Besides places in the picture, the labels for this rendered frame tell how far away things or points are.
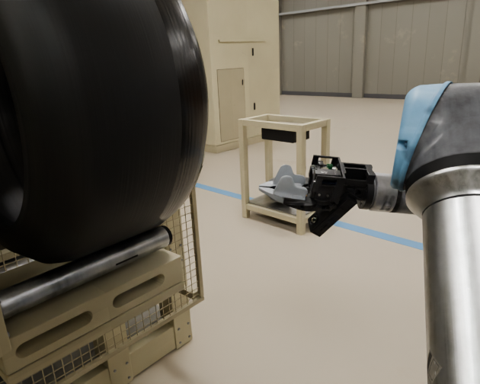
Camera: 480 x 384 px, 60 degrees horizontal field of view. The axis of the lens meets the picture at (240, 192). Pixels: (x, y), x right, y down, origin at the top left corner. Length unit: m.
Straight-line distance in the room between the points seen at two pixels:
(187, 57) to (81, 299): 0.45
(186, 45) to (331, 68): 12.10
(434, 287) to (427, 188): 0.09
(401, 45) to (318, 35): 2.52
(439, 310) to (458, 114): 0.19
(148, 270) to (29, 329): 0.23
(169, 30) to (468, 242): 0.50
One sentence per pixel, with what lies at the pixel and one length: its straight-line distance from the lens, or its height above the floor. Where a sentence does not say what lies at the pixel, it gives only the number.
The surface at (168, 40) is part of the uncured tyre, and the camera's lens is 0.67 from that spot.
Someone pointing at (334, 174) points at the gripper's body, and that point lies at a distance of 0.78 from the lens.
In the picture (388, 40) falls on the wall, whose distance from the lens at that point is 11.95.
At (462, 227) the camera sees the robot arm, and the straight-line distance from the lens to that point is 0.41.
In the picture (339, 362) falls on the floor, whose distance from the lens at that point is 1.95.
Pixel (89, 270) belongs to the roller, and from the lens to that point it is 0.79.
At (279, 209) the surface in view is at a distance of 3.17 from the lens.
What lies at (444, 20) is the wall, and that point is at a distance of 11.45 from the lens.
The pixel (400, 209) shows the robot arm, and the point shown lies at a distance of 0.84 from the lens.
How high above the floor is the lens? 1.26
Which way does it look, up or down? 18 degrees down
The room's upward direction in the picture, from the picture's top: 3 degrees counter-clockwise
